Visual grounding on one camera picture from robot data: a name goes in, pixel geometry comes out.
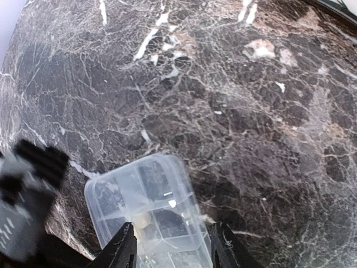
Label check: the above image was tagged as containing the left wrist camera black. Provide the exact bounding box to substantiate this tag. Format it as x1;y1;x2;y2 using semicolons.
1;139;69;264

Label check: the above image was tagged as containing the clear plastic pill organizer box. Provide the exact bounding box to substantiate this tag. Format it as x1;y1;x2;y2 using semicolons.
84;154;213;267

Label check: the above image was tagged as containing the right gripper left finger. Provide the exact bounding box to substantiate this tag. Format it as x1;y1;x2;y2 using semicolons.
85;222;137;268

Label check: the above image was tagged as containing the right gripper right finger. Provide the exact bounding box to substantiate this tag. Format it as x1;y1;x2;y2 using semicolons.
211;222;263;268

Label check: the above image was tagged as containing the square floral ceramic plate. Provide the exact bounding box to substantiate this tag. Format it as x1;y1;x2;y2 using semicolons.
306;0;356;30

